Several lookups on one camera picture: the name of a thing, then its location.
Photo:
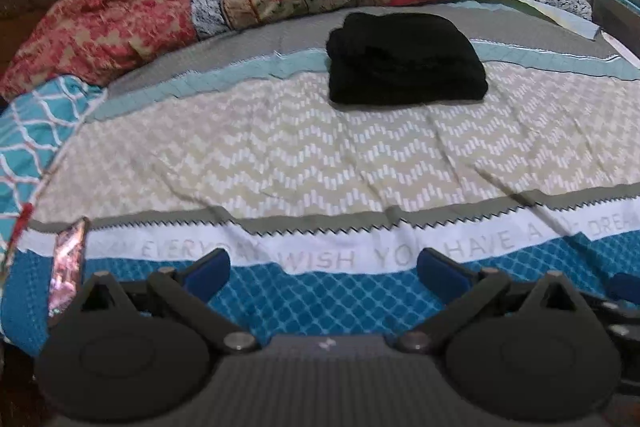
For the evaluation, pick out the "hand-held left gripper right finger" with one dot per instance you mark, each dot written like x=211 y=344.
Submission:
x=440 y=274

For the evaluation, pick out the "smartphone in clear case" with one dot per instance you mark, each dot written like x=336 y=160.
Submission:
x=67 y=267

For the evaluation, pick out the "carved wooden headboard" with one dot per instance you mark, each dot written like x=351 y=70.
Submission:
x=25 y=22

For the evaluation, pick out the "patterned teal beige bedspread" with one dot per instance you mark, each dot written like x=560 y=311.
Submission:
x=300 y=157

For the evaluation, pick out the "black pants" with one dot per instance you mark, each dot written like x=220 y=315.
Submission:
x=405 y=62

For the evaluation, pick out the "light green bed sheet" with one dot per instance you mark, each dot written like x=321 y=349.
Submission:
x=560 y=14

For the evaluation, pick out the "teal lattice print pillow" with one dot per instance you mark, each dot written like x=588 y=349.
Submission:
x=40 y=127

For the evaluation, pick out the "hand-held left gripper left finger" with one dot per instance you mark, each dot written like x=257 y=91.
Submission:
x=207 y=269

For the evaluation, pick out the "red floral patchwork quilt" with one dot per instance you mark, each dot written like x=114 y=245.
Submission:
x=125 y=22

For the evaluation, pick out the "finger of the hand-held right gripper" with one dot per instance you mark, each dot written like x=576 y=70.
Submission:
x=626 y=288

